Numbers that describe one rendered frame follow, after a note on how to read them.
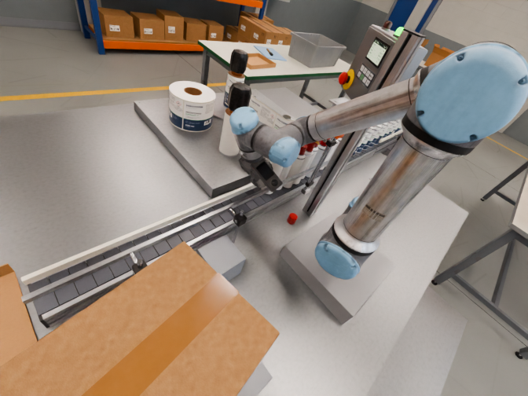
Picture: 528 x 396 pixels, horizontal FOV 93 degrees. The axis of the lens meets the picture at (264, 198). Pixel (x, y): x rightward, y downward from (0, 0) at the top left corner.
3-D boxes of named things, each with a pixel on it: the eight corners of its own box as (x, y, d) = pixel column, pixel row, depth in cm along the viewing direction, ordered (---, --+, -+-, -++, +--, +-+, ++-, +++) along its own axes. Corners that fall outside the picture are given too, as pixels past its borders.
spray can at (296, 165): (287, 180, 109) (306, 141, 95) (293, 188, 106) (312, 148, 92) (277, 181, 107) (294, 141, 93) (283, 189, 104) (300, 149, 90)
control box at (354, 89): (364, 93, 88) (397, 32, 75) (385, 117, 77) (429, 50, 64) (339, 86, 86) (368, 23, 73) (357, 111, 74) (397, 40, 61)
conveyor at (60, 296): (361, 145, 160) (364, 141, 158) (372, 153, 157) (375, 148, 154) (34, 292, 60) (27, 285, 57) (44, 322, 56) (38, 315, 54)
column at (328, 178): (308, 206, 108) (410, 29, 63) (315, 213, 106) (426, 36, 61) (302, 210, 106) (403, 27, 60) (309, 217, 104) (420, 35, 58)
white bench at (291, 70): (298, 101, 402) (318, 47, 348) (333, 126, 372) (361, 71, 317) (192, 117, 287) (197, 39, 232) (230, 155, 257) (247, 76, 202)
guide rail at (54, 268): (311, 161, 122) (313, 158, 120) (313, 163, 121) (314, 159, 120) (23, 281, 56) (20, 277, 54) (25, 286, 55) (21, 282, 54)
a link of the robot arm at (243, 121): (246, 133, 61) (221, 119, 64) (253, 159, 70) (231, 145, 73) (265, 112, 63) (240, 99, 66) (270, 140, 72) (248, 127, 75)
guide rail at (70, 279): (328, 162, 115) (328, 159, 114) (329, 163, 115) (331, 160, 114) (23, 298, 49) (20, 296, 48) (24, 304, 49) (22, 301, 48)
